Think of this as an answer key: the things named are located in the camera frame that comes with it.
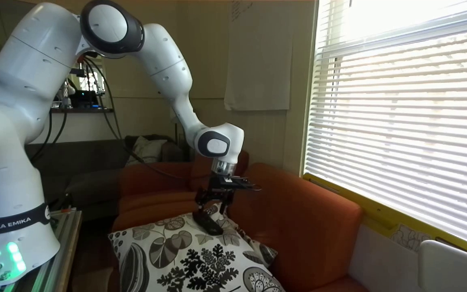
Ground wall shelf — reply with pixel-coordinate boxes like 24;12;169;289
50;107;115;114

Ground orange sofa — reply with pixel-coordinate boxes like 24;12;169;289
111;163;364;292

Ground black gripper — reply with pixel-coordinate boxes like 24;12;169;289
194;181;236;216

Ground large paper sheet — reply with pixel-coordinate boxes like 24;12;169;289
224;0;295;112

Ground black remote controller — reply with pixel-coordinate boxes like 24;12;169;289
193;210;224;236

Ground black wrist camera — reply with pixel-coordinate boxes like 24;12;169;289
214;175;261;191

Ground white window blinds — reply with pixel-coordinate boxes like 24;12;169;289
303;0;467;253

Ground dark grey sofa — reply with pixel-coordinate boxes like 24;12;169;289
25;135;184;220

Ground white rounded board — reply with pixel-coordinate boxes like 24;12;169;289
418;240;467;292

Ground black electronic device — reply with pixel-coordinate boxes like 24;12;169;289
69;90;99;108

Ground white leaf-patterned cushion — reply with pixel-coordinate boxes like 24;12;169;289
108;202;287;292

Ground white patterned pillow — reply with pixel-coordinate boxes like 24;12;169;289
126;136;168;167

